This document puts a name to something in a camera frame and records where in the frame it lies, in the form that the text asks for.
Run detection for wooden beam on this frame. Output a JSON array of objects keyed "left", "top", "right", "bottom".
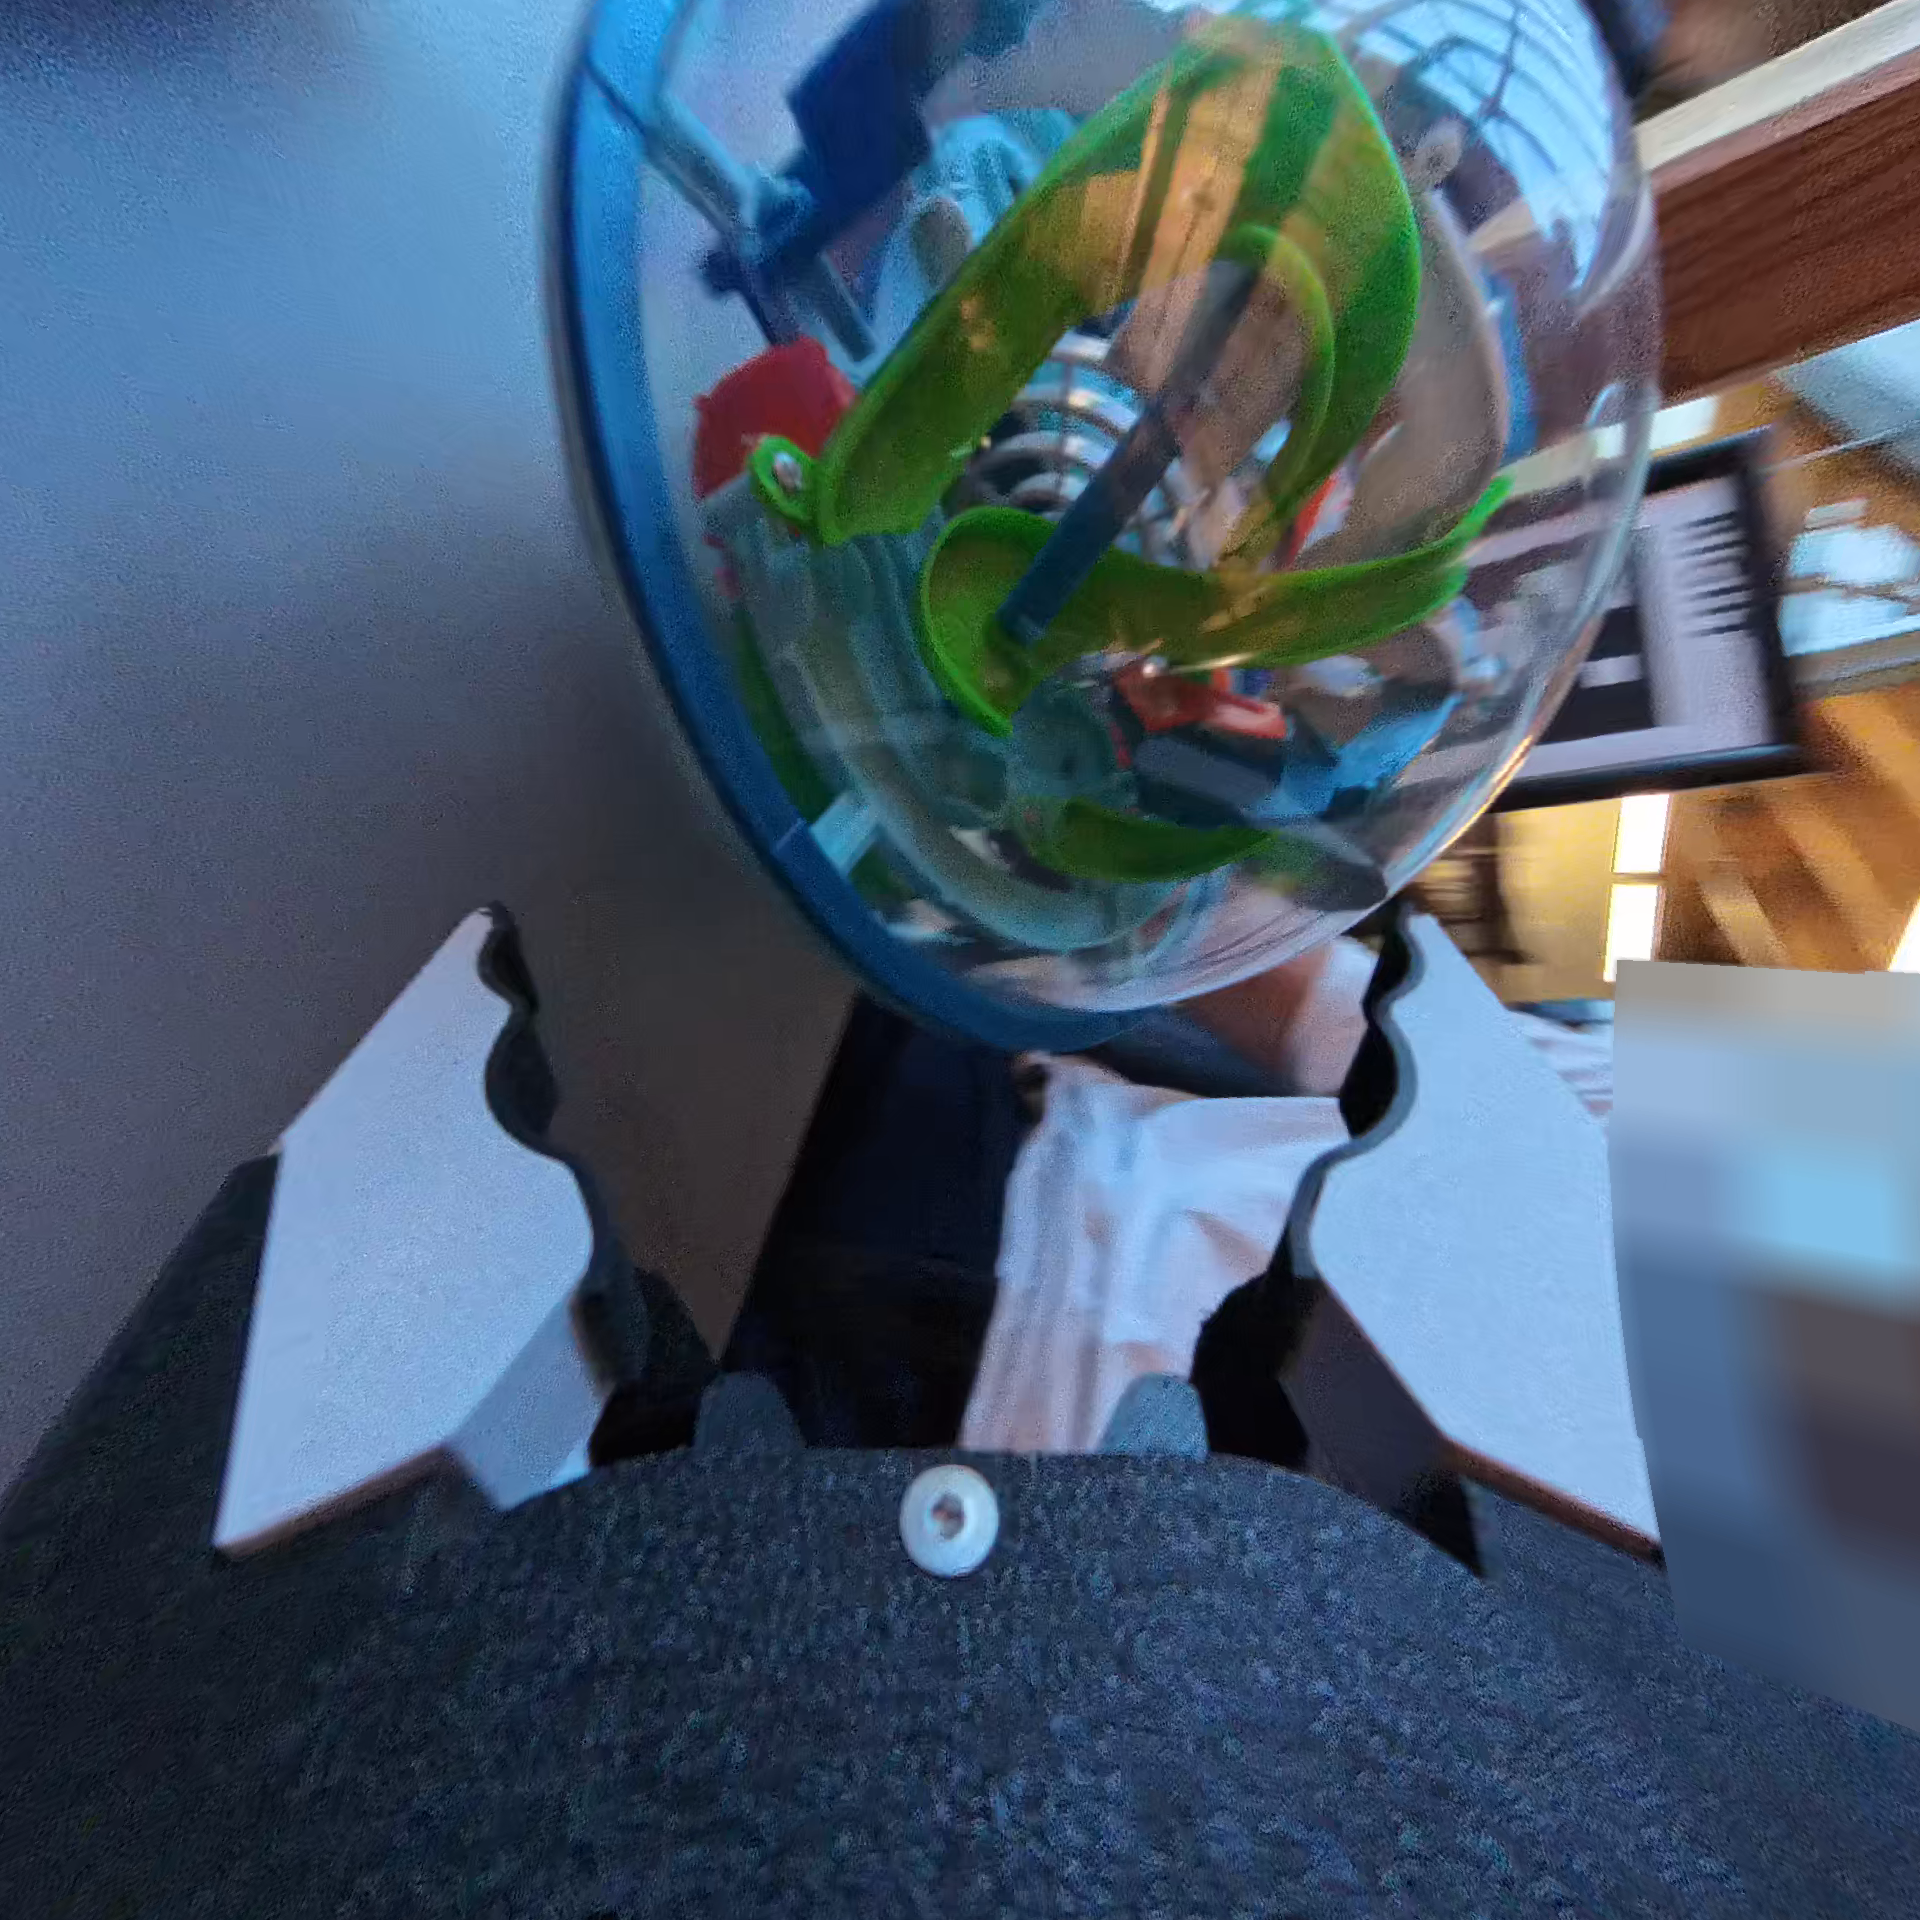
[{"left": 1633, "top": 0, "right": 1920, "bottom": 403}]

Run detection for framed marker sign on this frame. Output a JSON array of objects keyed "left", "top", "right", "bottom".
[{"left": 1499, "top": 428, "right": 1820, "bottom": 812}]

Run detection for clear plastic maze ball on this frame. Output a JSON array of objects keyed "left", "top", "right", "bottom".
[{"left": 545, "top": 0, "right": 1665, "bottom": 1052}]

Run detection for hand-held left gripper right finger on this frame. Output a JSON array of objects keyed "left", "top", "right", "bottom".
[{"left": 1281, "top": 914, "right": 1663, "bottom": 1562}]

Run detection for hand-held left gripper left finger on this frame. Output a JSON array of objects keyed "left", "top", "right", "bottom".
[{"left": 209, "top": 902, "right": 614, "bottom": 1556}]

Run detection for dark blue trousers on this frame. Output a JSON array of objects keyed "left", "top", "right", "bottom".
[{"left": 726, "top": 997, "right": 1039, "bottom": 1448}]

